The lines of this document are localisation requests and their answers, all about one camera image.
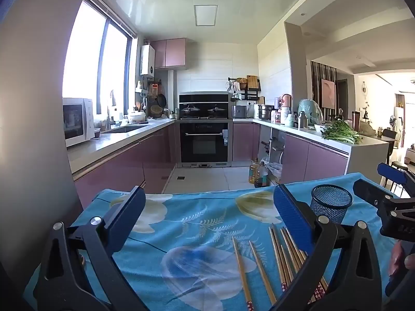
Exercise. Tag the square ceiling light panel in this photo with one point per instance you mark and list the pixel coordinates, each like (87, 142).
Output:
(205, 15)

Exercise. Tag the pink kitchen counter with sink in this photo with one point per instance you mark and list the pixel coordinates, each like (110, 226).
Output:
(123, 162)

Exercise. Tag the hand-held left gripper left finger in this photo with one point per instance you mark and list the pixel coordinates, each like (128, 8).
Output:
(128, 213)

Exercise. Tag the red-tipped wooden chopstick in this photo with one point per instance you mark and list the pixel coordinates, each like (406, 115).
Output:
(241, 272)
(262, 272)

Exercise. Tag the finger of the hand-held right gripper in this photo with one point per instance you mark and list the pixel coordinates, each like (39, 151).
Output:
(371, 192)
(392, 172)

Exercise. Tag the pink kitchen counter peninsula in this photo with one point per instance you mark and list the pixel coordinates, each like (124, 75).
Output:
(311, 158)

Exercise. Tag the steel thermos bottle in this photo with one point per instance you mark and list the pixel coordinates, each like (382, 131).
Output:
(302, 120)

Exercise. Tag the round wall clock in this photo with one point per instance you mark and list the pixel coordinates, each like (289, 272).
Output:
(364, 90)

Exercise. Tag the black integrated stove oven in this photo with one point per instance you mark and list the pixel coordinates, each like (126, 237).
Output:
(204, 142)

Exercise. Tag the black stool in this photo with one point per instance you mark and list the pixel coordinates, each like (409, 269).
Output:
(398, 167)

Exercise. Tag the white jar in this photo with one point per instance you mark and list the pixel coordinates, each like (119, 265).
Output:
(287, 116)

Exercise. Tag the pink wall cabinet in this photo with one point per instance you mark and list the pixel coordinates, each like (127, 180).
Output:
(168, 53)

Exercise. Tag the white casserole pot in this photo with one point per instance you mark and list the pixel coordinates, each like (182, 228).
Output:
(136, 118)

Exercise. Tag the grey countertop appliance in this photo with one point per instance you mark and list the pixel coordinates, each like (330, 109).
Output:
(240, 111)

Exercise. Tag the pink kettle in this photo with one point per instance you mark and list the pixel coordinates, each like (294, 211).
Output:
(286, 101)

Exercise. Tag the bunch of wooden chopsticks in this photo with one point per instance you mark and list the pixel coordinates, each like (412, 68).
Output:
(279, 256)

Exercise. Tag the pink wall painting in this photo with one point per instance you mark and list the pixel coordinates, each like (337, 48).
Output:
(328, 94)

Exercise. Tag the black wall storage rack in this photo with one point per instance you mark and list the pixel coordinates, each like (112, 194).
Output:
(249, 87)

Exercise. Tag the white microwave oven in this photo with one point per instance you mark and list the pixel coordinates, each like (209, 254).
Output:
(77, 123)

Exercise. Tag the hanging black frying pan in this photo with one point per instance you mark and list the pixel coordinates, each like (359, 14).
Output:
(161, 100)

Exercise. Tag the white wall water heater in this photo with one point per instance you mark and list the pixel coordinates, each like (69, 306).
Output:
(147, 61)

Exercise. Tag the dark sauce bottle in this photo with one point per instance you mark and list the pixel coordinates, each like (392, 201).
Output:
(262, 176)

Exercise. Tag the grey refrigerator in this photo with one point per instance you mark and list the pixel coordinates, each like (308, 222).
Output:
(32, 103)

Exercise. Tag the person's right hand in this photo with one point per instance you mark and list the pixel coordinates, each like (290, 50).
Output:
(398, 259)

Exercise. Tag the blue floral tablecloth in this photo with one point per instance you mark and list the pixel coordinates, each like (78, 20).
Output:
(194, 226)

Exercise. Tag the stainless steel stock pot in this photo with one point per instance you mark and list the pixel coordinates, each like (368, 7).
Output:
(266, 112)

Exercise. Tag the woven bamboo basket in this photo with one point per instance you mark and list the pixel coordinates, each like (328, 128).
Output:
(157, 110)

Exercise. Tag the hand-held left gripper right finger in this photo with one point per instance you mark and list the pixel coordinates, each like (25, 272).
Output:
(291, 217)

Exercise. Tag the bunch of leafy greens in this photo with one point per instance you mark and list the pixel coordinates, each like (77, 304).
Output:
(340, 132)

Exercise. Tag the lidded black cooking pot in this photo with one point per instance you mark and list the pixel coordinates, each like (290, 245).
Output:
(190, 110)
(216, 110)

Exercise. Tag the kitchen window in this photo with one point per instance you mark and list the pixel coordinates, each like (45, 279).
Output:
(87, 55)

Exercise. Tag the steel sink faucet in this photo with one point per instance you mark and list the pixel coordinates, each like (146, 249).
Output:
(108, 118)

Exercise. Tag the black mesh utensil holder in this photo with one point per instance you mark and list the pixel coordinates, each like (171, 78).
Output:
(330, 201)

